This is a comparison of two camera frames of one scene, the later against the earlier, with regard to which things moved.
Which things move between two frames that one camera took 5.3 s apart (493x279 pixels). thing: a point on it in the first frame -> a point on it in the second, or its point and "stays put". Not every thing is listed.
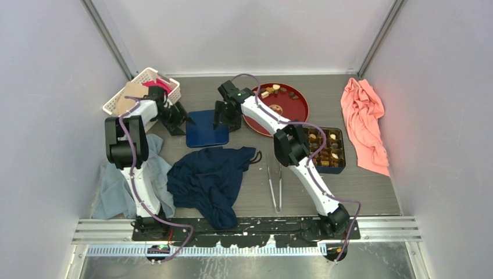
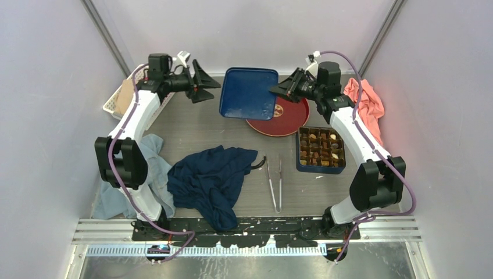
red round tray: [283, 100] stays put
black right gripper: [233, 125] -> [290, 84]
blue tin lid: [202, 133] -> [245, 93]
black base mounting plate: [250, 233] stays put
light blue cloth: [114, 198] stays put
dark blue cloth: [209, 182] stays put
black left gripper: [175, 128] -> [204, 81]
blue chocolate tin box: [331, 158] stays put
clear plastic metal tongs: [270, 185] stays put
